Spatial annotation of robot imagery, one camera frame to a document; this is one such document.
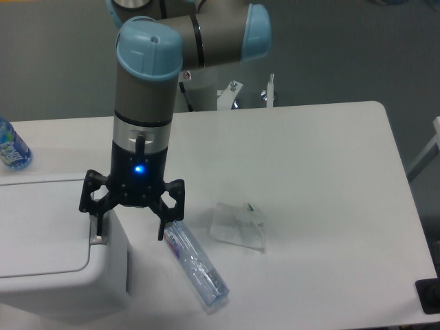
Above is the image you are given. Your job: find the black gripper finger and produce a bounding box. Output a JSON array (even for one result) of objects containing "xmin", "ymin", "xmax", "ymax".
[
  {"xmin": 149, "ymin": 179, "xmax": 185, "ymax": 241},
  {"xmin": 79, "ymin": 169, "xmax": 120, "ymax": 236}
]

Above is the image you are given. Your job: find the crumpled clear plastic bag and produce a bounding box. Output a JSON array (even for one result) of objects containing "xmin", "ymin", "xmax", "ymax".
[{"xmin": 209, "ymin": 203, "xmax": 267, "ymax": 252}]

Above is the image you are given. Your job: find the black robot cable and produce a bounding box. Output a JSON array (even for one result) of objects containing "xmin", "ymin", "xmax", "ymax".
[{"xmin": 177, "ymin": 80, "xmax": 194, "ymax": 113}]

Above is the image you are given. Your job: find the clear plastic water bottle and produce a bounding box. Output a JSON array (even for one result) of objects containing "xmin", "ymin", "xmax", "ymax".
[{"xmin": 164, "ymin": 221, "xmax": 230, "ymax": 308}]

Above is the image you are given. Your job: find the white push-lid trash can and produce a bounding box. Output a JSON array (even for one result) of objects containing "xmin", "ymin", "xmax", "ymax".
[{"xmin": 1, "ymin": 174, "xmax": 131, "ymax": 317}]

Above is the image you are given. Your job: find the black clamp at table edge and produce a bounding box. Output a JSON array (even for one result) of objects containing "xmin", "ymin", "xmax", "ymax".
[{"xmin": 415, "ymin": 278, "xmax": 439, "ymax": 315}]

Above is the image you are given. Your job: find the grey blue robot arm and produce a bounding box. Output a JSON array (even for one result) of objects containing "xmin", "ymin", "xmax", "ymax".
[{"xmin": 79, "ymin": 1, "xmax": 272, "ymax": 241}]

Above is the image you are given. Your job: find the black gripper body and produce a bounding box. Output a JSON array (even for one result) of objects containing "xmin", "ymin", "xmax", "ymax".
[{"xmin": 106, "ymin": 142, "xmax": 168, "ymax": 208}]

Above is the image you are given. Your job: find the blue labelled drink bottle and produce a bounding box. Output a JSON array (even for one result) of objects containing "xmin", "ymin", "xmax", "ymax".
[{"xmin": 1, "ymin": 118, "xmax": 32, "ymax": 171}]

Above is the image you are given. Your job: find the white frame at right edge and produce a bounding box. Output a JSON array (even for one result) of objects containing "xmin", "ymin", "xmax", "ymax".
[{"xmin": 406, "ymin": 116, "xmax": 439, "ymax": 183}]

